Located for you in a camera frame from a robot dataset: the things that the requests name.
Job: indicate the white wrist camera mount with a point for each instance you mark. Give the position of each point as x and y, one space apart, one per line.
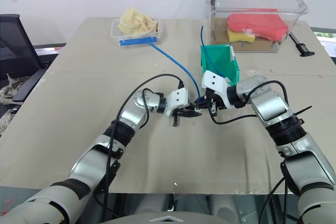
215 82
178 98

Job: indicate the brown cardboard table cover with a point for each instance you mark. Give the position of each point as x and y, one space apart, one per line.
105 103

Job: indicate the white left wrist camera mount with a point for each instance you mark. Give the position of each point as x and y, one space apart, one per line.
178 98

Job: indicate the small clear plastic container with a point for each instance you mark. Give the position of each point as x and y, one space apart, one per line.
115 33

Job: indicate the black caliper tool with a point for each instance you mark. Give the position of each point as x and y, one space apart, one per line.
302 48

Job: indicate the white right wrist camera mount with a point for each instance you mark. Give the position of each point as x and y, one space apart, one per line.
215 82

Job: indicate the grey robot torso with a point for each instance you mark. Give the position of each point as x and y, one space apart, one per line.
168 218

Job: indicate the plaid cloth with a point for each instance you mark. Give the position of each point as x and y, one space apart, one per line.
8 95

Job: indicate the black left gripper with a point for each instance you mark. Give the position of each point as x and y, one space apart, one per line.
176 119

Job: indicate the yellow cloth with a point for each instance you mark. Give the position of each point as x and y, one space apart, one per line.
134 20

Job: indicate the black office chair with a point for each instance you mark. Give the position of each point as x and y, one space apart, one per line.
18 48

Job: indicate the yellow sponge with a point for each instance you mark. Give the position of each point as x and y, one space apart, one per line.
239 36

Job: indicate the blue flat strip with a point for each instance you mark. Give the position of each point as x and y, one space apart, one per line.
136 41

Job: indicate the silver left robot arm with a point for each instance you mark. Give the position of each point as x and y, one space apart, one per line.
86 161

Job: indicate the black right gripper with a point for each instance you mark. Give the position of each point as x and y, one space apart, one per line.
214 96

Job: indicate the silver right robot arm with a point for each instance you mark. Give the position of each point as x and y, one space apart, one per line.
270 103

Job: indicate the green plastic bin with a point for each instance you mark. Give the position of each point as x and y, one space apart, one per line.
223 61

